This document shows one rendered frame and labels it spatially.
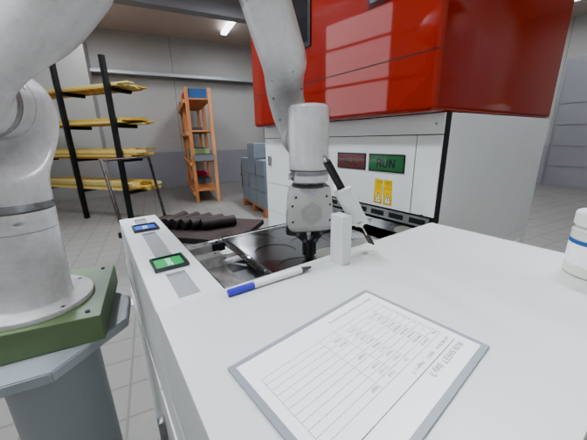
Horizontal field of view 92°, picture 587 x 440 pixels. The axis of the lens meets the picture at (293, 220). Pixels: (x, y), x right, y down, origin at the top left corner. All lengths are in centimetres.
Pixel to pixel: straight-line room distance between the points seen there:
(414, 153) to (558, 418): 59
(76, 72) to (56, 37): 702
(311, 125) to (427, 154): 31
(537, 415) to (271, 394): 20
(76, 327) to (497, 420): 61
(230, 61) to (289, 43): 801
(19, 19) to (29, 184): 24
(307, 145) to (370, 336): 38
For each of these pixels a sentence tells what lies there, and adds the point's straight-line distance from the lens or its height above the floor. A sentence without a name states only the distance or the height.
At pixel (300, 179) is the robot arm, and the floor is 109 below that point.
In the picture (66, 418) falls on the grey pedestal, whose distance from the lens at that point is 81.
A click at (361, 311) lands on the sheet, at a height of 97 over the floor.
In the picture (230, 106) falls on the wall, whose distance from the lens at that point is 838.
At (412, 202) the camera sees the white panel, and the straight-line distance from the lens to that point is 79.
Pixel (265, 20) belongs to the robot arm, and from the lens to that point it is 60.
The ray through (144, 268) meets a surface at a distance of 56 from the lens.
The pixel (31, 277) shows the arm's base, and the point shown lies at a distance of 68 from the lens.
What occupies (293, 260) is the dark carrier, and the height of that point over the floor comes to 90.
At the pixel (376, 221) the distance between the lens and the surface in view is 86.
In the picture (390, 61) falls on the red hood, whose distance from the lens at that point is 79.
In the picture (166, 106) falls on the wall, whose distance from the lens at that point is 813.
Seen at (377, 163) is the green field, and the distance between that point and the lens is 85.
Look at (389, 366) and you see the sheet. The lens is 30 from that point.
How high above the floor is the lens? 117
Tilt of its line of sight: 16 degrees down
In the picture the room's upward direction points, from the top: 1 degrees counter-clockwise
